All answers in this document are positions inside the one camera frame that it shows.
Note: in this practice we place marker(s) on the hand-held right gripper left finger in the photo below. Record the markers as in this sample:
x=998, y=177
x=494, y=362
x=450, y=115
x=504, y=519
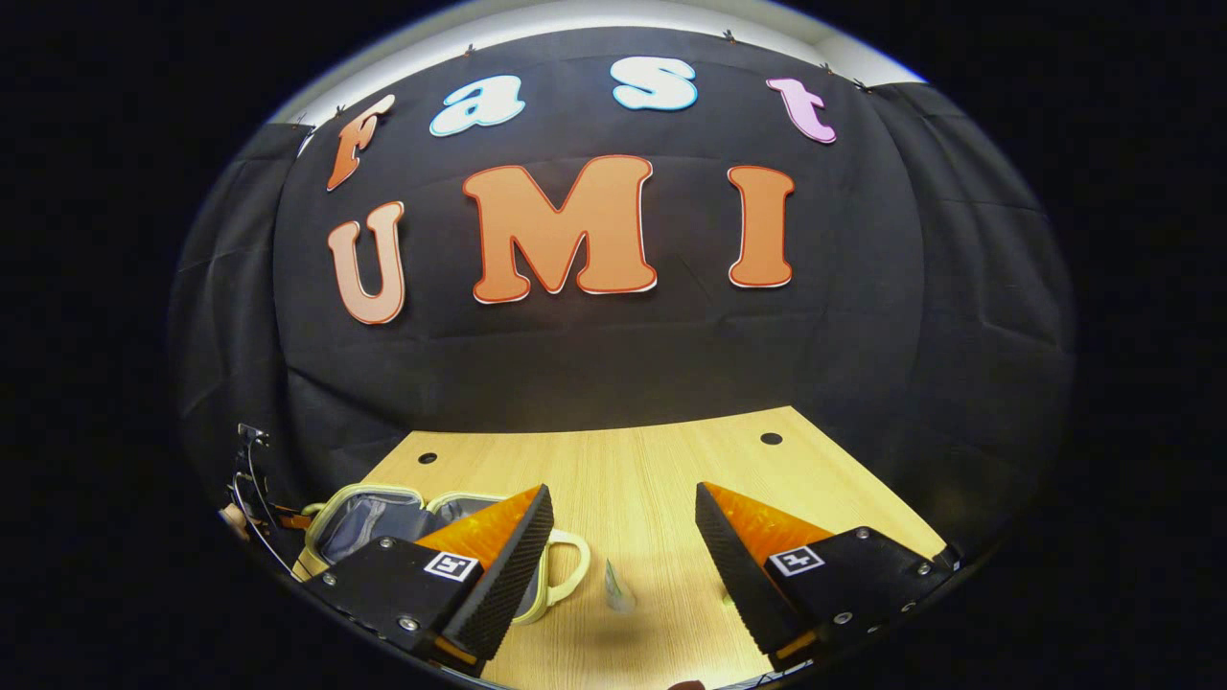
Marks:
x=508, y=575

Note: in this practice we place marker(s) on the cream suitcase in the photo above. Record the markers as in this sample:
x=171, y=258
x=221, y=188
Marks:
x=383, y=517

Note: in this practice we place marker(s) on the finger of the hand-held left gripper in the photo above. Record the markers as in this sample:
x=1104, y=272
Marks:
x=292, y=520

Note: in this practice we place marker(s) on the white tube with green cap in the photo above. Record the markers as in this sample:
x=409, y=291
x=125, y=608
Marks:
x=619, y=592

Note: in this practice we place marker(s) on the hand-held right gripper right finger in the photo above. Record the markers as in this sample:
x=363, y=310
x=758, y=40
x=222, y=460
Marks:
x=733, y=565

